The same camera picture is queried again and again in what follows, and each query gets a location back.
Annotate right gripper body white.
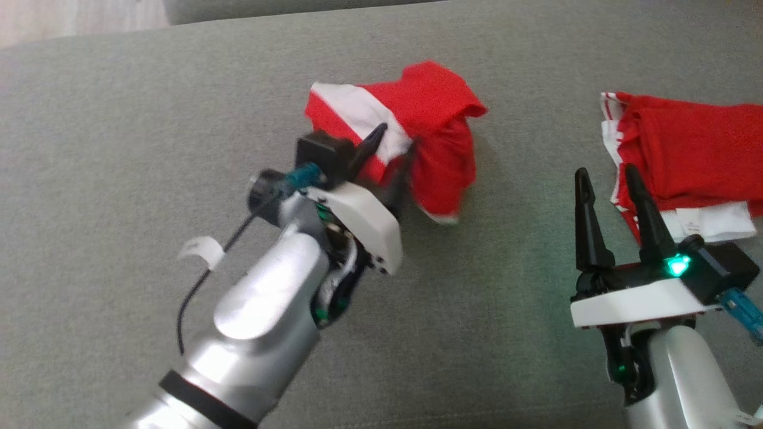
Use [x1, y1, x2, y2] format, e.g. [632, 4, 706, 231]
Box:
[569, 262, 722, 406]

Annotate red basketball jersey white sleeves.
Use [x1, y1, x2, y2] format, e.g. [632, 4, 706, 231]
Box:
[600, 91, 763, 245]

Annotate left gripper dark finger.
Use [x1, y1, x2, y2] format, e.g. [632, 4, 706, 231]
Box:
[386, 142, 417, 210]
[351, 123, 387, 177]

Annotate red shorts white stripe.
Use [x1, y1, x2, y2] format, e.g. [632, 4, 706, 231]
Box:
[304, 60, 488, 225]

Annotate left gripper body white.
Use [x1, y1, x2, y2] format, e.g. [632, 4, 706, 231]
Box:
[306, 181, 404, 328]

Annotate white tag on left cable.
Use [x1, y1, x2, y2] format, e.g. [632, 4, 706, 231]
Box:
[178, 237, 226, 269]

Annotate large grey sofa seat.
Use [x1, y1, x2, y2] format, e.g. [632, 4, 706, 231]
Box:
[0, 0, 763, 429]

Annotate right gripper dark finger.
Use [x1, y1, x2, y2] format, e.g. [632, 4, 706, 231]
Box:
[575, 167, 616, 275]
[624, 164, 678, 266]

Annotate right cable teal plug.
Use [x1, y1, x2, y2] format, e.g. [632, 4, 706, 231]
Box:
[718, 289, 763, 346]

